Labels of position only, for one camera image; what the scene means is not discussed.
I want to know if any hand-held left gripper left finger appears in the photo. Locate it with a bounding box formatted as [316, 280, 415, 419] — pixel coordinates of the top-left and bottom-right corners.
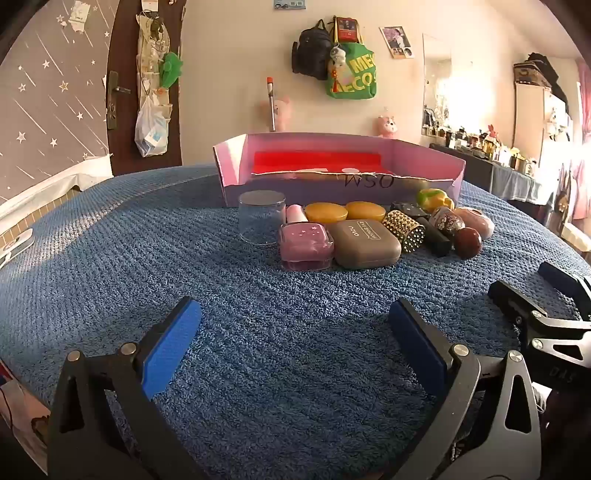
[48, 296, 211, 480]

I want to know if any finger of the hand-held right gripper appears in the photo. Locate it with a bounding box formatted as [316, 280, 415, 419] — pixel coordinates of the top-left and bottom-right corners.
[538, 261, 591, 319]
[489, 280, 591, 391]

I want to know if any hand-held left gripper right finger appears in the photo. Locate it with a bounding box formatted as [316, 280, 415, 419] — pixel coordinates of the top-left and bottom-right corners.
[383, 298, 542, 480]

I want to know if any dark red ball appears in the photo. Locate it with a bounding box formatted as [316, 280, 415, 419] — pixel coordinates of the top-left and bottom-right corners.
[454, 227, 483, 259]

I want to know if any pink oval case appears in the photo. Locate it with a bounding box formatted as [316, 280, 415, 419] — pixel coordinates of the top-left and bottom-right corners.
[454, 207, 496, 241]

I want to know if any black starry bottle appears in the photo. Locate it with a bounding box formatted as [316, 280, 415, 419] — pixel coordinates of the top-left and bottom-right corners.
[390, 201, 453, 257]

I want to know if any floral egg-shaped bottle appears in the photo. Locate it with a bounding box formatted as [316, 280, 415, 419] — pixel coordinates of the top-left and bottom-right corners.
[429, 206, 465, 237]

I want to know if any grey-brown compact case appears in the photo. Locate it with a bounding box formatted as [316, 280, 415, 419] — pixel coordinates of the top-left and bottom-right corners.
[329, 220, 402, 269]

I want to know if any gold studded cylinder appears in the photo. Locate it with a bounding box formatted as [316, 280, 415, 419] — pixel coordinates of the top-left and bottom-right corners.
[382, 210, 426, 254]

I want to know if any yellow green toy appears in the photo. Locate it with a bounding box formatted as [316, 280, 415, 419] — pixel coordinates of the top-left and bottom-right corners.
[416, 188, 455, 213]

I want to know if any yellow round disc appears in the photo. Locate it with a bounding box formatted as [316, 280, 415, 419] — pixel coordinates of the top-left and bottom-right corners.
[305, 203, 348, 225]
[345, 201, 387, 222]

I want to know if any pink nail polish bottle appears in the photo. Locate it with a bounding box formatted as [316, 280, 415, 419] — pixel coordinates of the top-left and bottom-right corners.
[278, 204, 335, 271]

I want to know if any clear plastic cup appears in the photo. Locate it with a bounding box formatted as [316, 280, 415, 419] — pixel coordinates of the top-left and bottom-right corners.
[238, 190, 287, 245]

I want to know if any pink cardboard box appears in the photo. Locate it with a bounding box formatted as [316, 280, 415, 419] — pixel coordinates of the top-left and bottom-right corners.
[212, 132, 467, 208]

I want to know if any pink curtain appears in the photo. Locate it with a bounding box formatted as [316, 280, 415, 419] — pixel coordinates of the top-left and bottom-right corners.
[558, 60, 591, 222]

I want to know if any blue blanket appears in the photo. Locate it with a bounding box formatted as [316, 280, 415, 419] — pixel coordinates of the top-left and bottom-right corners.
[0, 161, 591, 480]

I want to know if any desk with blue cloth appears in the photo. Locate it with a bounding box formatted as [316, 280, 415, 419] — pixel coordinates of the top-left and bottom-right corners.
[429, 143, 555, 213]

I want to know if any row of small bottles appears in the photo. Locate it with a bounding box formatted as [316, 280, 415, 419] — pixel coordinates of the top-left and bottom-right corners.
[422, 122, 536, 171]

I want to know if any white wardrobe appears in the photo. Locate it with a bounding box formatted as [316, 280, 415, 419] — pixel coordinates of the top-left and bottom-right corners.
[512, 83, 578, 167]

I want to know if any small white object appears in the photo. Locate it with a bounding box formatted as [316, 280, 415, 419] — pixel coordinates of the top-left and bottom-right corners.
[0, 228, 34, 259]

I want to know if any white bed sheet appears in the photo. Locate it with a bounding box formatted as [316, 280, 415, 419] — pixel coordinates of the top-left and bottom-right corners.
[0, 154, 114, 217]

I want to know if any bright pink plush bear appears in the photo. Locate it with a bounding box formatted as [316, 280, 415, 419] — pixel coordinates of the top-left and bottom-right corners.
[375, 115, 400, 139]

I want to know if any dark suitcase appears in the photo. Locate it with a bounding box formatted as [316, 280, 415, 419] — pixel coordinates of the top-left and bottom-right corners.
[513, 61, 552, 88]

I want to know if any dark wooden door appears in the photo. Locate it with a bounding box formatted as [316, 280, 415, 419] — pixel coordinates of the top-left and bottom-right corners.
[107, 0, 185, 176]

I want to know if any white plastic bag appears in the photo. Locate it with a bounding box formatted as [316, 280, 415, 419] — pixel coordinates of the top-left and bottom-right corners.
[134, 92, 168, 158]

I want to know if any pale pink plush bear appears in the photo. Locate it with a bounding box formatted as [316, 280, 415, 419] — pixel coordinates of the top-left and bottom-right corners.
[261, 96, 293, 131]

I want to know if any green tote bag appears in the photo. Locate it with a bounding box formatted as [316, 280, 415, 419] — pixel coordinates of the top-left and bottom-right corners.
[326, 42, 378, 100]

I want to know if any hanging door organiser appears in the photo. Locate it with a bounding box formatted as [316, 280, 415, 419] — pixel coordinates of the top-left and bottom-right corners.
[136, 11, 172, 121]

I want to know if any red framed picture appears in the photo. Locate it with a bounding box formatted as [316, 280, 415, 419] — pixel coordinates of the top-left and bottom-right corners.
[333, 16, 360, 44]

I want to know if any black backpack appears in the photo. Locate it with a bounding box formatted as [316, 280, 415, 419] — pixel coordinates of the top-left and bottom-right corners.
[292, 19, 334, 81]

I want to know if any wall mirror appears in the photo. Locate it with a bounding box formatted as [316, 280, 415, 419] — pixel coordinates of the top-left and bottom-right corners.
[421, 33, 452, 137]

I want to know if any mop handle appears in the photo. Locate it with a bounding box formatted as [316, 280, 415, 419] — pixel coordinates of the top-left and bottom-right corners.
[266, 77, 278, 133]

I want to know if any metal door handle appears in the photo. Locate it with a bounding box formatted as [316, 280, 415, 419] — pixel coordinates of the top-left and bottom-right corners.
[106, 71, 131, 130]

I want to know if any wall photo poster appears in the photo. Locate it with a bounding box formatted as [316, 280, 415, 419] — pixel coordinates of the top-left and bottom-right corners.
[379, 25, 415, 59]

